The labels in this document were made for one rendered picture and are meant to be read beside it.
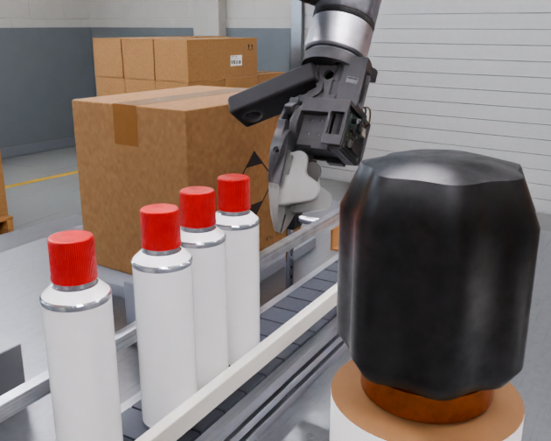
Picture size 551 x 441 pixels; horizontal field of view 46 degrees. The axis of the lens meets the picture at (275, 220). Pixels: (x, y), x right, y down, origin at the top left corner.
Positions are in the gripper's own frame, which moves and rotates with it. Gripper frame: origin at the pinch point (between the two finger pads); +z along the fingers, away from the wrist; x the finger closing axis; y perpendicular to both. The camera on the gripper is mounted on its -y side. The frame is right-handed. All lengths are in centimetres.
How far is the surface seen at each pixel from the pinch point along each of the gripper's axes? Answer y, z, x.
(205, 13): -315, -237, 351
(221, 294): 2.4, 10.0, -10.9
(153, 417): 1.1, 22.1, -14.4
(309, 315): 4.8, 9.4, 4.8
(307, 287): -2.7, 5.1, 18.7
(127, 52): -260, -134, 224
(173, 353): 2.9, 16.1, -16.7
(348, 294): 25.1, 9.7, -37.0
